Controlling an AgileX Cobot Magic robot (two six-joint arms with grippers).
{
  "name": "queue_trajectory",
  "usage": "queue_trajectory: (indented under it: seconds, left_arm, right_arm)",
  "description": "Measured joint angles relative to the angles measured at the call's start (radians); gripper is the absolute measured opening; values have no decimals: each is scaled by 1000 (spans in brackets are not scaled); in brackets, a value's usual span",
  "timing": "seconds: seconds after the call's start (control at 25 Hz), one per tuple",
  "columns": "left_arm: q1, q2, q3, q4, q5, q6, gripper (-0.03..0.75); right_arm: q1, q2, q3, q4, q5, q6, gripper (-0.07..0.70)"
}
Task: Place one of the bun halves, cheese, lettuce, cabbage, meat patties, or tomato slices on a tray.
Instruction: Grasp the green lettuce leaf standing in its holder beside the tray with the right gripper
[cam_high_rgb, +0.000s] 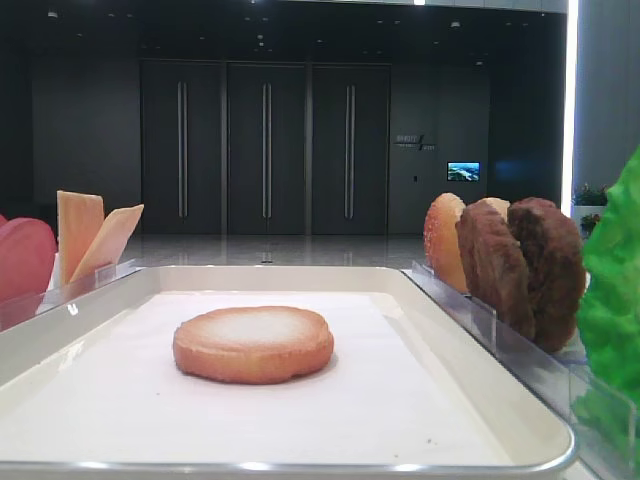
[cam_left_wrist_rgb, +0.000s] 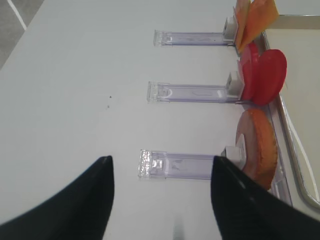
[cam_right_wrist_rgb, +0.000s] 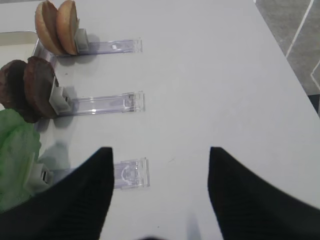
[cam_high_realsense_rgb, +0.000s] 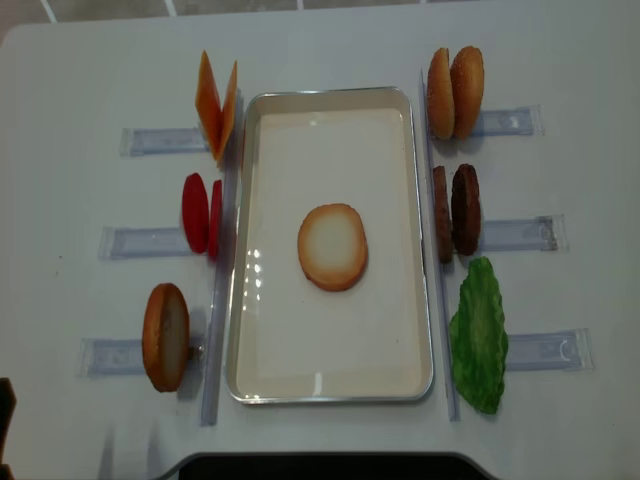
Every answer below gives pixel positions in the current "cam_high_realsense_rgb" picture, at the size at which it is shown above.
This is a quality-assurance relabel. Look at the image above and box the bread slice on tray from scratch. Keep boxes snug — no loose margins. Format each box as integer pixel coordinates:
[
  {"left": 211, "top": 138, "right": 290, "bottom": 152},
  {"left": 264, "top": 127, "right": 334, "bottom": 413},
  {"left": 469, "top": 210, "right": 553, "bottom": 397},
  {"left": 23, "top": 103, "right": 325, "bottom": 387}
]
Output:
[{"left": 297, "top": 203, "right": 368, "bottom": 292}]

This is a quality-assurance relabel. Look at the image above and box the right clear acrylic rack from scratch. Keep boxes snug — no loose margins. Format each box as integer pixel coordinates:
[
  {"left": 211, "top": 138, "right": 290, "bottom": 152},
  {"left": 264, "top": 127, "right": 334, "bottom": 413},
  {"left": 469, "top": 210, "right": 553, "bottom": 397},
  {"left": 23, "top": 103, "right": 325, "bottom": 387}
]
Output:
[{"left": 419, "top": 75, "right": 594, "bottom": 422}]

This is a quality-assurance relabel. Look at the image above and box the orange cheese slice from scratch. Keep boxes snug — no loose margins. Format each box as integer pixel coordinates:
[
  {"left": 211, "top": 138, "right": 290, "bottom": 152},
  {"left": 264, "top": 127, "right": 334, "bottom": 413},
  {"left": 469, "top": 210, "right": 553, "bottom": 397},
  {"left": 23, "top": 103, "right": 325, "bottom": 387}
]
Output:
[
  {"left": 195, "top": 51, "right": 223, "bottom": 162},
  {"left": 219, "top": 62, "right": 237, "bottom": 155}
]

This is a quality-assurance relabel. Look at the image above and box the right sesame bun half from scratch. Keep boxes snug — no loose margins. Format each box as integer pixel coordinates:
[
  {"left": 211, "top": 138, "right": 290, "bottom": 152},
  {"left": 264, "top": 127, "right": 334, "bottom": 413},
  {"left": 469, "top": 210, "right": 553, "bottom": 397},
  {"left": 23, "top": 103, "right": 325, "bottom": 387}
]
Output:
[{"left": 450, "top": 46, "right": 484, "bottom": 140}]

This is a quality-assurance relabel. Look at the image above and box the black base at bottom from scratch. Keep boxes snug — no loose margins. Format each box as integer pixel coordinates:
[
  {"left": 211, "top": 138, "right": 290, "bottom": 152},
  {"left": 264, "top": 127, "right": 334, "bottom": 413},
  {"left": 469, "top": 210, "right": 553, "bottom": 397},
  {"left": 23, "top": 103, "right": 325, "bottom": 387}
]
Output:
[{"left": 178, "top": 453, "right": 488, "bottom": 479}]

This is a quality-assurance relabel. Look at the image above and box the dark object at left edge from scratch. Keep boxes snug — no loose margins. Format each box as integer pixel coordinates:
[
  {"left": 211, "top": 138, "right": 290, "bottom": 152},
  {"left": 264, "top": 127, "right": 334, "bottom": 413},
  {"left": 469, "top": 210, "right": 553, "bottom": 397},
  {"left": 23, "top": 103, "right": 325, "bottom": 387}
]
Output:
[{"left": 0, "top": 378, "right": 16, "bottom": 480}]

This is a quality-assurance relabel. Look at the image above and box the upright bread slice left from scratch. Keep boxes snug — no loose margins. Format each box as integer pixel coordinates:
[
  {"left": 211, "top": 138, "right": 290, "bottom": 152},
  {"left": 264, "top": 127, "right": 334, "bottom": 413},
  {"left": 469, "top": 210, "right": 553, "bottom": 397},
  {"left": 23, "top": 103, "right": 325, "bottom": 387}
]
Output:
[{"left": 142, "top": 283, "right": 190, "bottom": 392}]

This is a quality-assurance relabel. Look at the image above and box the right dark meat patty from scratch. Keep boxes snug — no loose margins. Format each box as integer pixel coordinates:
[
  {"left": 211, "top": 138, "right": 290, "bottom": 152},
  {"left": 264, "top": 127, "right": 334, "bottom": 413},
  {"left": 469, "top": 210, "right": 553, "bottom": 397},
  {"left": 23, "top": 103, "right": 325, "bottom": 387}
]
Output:
[{"left": 451, "top": 164, "right": 482, "bottom": 256}]

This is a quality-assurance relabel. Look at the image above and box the left red tomato slice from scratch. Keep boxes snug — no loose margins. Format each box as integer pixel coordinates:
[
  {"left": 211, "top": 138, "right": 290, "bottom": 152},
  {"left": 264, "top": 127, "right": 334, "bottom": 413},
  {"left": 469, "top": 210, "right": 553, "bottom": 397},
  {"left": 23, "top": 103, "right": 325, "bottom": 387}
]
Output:
[{"left": 182, "top": 173, "right": 209, "bottom": 254}]

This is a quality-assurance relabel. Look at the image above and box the clear acrylic rack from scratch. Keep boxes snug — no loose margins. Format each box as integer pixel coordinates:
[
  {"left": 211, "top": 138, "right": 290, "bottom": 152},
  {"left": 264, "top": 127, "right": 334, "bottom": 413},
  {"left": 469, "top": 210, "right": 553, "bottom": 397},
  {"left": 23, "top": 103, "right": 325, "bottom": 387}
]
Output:
[
  {"left": 419, "top": 75, "right": 594, "bottom": 422},
  {"left": 77, "top": 98, "right": 244, "bottom": 426}
]

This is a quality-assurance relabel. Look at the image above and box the left orange cheese slice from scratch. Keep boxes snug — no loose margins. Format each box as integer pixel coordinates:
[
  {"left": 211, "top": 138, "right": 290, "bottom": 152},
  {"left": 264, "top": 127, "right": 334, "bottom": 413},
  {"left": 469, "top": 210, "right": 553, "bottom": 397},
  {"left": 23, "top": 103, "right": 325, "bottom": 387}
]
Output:
[{"left": 195, "top": 51, "right": 223, "bottom": 162}]

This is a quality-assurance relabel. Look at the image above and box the left brown meat patty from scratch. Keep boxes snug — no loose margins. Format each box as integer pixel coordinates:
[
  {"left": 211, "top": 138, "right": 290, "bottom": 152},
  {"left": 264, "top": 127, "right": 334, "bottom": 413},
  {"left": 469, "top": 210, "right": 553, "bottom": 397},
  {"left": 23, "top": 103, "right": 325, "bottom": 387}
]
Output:
[{"left": 432, "top": 166, "right": 453, "bottom": 264}]

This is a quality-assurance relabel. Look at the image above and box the left bun half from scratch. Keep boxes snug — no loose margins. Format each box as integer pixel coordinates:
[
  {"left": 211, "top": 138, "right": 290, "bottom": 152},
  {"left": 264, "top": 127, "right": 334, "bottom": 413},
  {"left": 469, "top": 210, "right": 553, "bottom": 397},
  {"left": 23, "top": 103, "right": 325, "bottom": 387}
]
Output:
[{"left": 426, "top": 48, "right": 455, "bottom": 140}]

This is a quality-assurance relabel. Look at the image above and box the red tomato slice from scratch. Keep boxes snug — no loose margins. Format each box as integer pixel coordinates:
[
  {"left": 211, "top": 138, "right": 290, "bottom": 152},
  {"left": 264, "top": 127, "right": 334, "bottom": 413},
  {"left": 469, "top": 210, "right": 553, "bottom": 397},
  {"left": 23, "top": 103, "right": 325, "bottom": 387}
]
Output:
[
  {"left": 207, "top": 180, "right": 223, "bottom": 262},
  {"left": 182, "top": 173, "right": 209, "bottom": 254}
]

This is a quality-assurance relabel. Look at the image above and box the green lettuce leaf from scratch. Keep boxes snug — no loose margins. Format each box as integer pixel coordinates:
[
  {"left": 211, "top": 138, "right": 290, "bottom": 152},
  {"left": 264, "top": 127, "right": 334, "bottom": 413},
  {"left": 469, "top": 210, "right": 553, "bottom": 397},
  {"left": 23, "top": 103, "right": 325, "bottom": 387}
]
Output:
[{"left": 449, "top": 257, "right": 509, "bottom": 415}]

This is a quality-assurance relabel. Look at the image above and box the left clear acrylic rack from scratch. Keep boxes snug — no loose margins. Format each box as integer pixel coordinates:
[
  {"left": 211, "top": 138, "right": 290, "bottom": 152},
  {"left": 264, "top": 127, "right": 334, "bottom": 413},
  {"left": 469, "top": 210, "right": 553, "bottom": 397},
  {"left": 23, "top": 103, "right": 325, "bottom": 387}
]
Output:
[{"left": 77, "top": 98, "right": 244, "bottom": 426}]

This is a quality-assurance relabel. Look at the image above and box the white rectangular metal tray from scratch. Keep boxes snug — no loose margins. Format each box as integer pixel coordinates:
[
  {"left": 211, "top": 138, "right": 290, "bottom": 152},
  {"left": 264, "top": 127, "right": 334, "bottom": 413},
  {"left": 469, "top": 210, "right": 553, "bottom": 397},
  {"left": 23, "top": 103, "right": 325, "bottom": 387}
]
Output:
[{"left": 223, "top": 87, "right": 433, "bottom": 405}]

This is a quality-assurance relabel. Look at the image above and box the right red tomato slice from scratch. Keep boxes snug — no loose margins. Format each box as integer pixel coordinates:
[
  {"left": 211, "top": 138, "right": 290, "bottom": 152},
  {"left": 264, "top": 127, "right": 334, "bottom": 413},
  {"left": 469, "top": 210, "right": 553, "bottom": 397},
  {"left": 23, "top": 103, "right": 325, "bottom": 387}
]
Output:
[{"left": 207, "top": 180, "right": 223, "bottom": 262}]

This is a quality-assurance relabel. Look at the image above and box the right orange cheese slice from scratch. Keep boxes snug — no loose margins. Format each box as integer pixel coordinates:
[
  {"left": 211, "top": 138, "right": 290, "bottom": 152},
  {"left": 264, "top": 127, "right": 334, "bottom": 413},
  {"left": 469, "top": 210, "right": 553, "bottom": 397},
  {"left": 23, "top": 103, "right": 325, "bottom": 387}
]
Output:
[{"left": 219, "top": 62, "right": 237, "bottom": 155}]

